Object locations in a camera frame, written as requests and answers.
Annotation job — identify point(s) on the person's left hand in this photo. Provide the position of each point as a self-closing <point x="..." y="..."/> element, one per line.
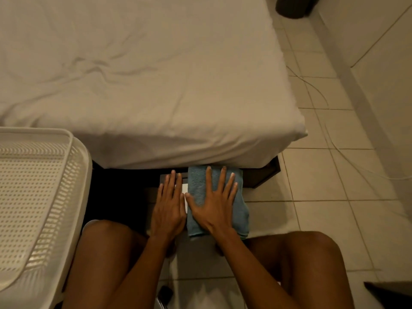
<point x="168" y="215"/>

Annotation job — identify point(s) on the person's right hand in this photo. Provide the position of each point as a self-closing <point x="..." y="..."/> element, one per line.
<point x="214" y="212"/>

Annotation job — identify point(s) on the person's left little finger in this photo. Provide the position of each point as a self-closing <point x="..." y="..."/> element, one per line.
<point x="159" y="193"/>

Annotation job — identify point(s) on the person's right thumb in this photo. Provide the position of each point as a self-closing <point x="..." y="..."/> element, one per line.
<point x="192" y="204"/>

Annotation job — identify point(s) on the person's right middle finger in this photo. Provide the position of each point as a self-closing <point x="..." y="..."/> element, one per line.
<point x="221" y="180"/>

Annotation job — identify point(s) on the person's left thumb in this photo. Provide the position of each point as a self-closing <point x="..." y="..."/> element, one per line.
<point x="184" y="205"/>

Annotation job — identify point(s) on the person's left middle finger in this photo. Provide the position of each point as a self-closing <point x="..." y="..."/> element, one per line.
<point x="171" y="186"/>

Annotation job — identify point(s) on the person's right little finger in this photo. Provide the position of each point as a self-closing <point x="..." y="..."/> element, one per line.
<point x="234" y="194"/>

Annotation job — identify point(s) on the blue towel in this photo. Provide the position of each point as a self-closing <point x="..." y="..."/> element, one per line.
<point x="241" y="209"/>

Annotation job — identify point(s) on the person's left forearm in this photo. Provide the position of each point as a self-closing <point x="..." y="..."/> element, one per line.
<point x="141" y="273"/>

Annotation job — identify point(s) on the person's right forearm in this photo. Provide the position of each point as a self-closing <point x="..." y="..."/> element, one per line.
<point x="247" y="270"/>

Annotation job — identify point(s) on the white folded cloth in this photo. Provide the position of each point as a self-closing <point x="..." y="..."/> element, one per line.
<point x="185" y="189"/>

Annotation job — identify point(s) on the person's left leg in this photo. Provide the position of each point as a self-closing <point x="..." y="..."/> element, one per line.
<point x="99" y="263"/>

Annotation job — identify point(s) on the person's leg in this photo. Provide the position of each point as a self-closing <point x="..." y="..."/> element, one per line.
<point x="309" y="270"/>
<point x="99" y="263"/>

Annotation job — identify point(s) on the small dark object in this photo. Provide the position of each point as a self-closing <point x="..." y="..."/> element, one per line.
<point x="164" y="296"/>

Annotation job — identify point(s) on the person's right leg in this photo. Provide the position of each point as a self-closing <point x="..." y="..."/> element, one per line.
<point x="309" y="270"/>

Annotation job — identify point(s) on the mattress with white sheet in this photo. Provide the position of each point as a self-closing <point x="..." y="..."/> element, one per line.
<point x="144" y="70"/>

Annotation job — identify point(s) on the white perforated laundry basket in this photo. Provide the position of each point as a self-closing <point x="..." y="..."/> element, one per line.
<point x="35" y="202"/>

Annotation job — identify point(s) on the dark round bin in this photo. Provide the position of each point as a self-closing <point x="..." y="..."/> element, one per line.
<point x="294" y="6"/>

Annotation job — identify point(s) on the dark wooden bed frame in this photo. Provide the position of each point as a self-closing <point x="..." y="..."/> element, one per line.
<point x="257" y="175"/>

